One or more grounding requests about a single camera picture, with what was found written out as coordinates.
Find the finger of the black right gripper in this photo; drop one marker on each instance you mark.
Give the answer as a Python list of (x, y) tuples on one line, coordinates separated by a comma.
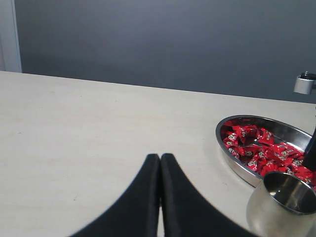
[(309, 160)]

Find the red wrapped candy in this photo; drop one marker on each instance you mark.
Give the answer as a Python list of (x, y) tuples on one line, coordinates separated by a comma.
[(265, 137), (249, 151), (246, 132), (284, 150)]

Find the steel cup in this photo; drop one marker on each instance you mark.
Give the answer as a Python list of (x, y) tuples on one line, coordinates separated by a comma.
[(281, 206)]

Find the round steel plate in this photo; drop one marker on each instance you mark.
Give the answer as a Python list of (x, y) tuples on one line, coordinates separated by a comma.
[(282, 132)]

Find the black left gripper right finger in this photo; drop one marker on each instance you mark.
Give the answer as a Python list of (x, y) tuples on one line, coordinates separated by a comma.
[(186, 213)]

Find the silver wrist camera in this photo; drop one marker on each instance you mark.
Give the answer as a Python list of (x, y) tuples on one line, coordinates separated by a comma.
[(305, 83)]

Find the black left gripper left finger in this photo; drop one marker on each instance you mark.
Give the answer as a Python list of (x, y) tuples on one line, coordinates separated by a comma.
[(135, 213)]

